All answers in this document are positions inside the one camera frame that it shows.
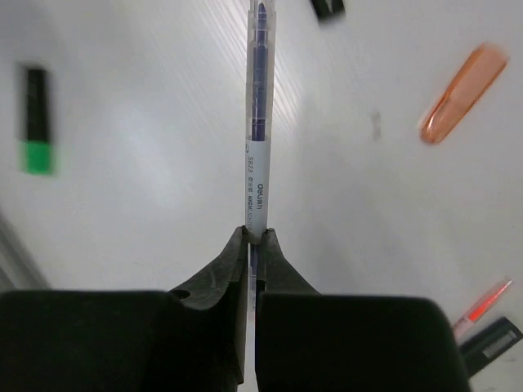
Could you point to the pink cap black highlighter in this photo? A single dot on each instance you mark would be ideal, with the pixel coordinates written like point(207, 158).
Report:
point(328, 9)

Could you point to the orange pen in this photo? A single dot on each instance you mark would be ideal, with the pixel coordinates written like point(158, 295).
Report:
point(481, 307)

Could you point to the blue cap black highlighter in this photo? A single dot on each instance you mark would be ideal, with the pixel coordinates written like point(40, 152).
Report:
point(488, 345)

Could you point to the blue ink clear pen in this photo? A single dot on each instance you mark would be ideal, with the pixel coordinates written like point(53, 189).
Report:
point(259, 108)

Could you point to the green cap black highlighter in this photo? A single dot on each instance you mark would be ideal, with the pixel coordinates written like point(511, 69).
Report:
point(37, 135)

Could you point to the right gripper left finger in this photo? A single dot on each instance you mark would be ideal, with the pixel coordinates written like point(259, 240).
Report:
point(214, 303)

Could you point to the orange highlighter cap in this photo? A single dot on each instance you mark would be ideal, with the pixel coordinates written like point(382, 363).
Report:
point(478, 72)

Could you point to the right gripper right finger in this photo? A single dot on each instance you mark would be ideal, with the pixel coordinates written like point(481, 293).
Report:
point(275, 273)

